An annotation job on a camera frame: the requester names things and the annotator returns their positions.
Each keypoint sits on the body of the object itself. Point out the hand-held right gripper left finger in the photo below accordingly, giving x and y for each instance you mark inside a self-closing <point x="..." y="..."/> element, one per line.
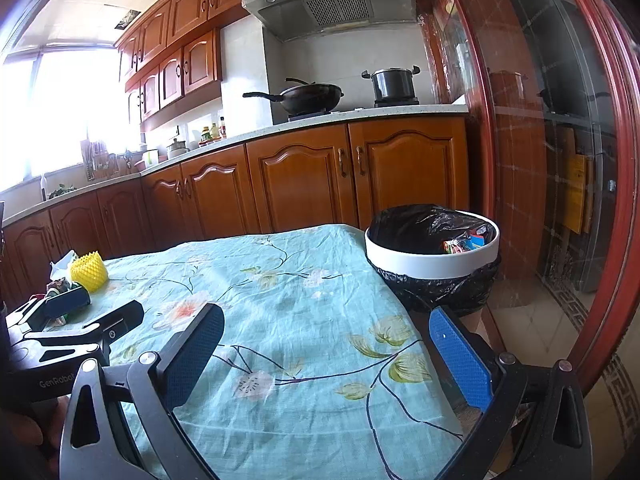
<point x="195" y="355"/>

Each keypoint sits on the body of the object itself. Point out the ceiling vent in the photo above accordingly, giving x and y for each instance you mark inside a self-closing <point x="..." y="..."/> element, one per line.
<point x="127" y="19"/>

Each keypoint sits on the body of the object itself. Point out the steel lidded pot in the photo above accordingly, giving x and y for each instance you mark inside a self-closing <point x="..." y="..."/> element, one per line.
<point x="177" y="149"/>

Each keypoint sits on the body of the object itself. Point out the white bottle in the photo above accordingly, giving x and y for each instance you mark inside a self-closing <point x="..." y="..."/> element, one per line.
<point x="44" y="185"/>

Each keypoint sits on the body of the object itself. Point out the wooden lower kitchen cabinets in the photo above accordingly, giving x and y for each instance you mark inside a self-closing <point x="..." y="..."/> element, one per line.
<point x="300" y="180"/>

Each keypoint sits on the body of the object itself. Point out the orange red wrapper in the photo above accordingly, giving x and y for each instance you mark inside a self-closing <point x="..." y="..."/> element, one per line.
<point x="452" y="246"/>

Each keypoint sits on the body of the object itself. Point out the black trash bag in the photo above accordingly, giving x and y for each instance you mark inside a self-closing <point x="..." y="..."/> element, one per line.
<point x="415" y="225"/>

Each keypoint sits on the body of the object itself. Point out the yellow condiment bottle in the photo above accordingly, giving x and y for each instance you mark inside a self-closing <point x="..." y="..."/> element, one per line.
<point x="215" y="132"/>

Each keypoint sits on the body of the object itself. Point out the kitchen window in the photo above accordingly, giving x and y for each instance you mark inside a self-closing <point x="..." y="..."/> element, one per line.
<point x="65" y="110"/>

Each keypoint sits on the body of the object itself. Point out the red framed glass sliding door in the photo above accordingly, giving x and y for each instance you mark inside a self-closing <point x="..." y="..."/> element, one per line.
<point x="550" y="110"/>

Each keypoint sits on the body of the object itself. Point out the white kitchen countertop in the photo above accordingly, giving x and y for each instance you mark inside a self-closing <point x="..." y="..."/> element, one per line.
<point x="425" y="109"/>

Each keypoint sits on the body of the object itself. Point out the wooden upper kitchen cabinets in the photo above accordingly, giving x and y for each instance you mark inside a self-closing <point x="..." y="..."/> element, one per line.
<point x="190" y="10"/>

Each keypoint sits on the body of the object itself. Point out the dark red condiment bottle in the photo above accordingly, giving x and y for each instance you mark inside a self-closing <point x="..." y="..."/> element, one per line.
<point x="223" y="127"/>

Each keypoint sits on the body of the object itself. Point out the yellow wooden board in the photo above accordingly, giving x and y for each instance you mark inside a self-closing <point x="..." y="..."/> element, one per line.
<point x="577" y="185"/>

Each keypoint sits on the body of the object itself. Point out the black cooking pot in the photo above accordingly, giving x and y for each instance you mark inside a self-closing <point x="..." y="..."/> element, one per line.
<point x="392" y="85"/>

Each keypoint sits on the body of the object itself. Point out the white trash bin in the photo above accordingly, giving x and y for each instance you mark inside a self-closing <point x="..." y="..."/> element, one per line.
<point x="425" y="262"/>

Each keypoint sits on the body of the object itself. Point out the green leafy vegetables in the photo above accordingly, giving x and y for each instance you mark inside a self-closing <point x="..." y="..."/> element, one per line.
<point x="62" y="191"/>

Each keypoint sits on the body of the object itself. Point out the floral light blue tablecloth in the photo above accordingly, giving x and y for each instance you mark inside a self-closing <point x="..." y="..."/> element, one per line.
<point x="300" y="310"/>

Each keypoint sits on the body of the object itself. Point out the steel range hood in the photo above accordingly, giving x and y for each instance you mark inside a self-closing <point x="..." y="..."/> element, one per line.
<point x="330" y="7"/>

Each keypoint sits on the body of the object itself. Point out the white cup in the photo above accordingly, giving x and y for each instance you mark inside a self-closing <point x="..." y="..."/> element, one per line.
<point x="150" y="157"/>

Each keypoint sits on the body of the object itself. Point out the white crumpled tissue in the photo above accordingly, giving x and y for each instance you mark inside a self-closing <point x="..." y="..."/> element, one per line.
<point x="62" y="262"/>

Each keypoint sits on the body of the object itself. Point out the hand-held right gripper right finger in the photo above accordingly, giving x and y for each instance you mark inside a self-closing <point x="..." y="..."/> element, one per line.
<point x="460" y="355"/>

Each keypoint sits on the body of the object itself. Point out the utensil holder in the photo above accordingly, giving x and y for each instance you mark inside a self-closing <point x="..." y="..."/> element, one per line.
<point x="97" y="160"/>

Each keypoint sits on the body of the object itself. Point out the green snack packet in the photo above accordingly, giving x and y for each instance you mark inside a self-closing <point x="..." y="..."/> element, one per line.
<point x="59" y="287"/>

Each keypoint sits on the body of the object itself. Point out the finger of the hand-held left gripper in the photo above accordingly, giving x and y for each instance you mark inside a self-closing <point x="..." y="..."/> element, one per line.
<point x="122" y="320"/>
<point x="67" y="305"/>

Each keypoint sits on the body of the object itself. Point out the person's left hand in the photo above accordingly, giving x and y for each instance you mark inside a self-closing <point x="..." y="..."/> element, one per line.
<point x="20" y="435"/>

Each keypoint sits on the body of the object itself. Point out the yellow foam fruit net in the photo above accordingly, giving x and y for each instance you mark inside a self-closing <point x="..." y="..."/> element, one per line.
<point x="90" y="272"/>

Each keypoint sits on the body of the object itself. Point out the black wok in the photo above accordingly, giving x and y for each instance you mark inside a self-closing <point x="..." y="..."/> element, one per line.
<point x="310" y="96"/>

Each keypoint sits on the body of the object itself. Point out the wooden kitchen cabinets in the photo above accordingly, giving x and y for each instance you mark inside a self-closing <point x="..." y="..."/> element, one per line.
<point x="300" y="180"/>
<point x="190" y="10"/>

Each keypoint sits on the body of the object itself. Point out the black gas stove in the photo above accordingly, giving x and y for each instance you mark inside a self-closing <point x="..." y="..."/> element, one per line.
<point x="305" y="116"/>

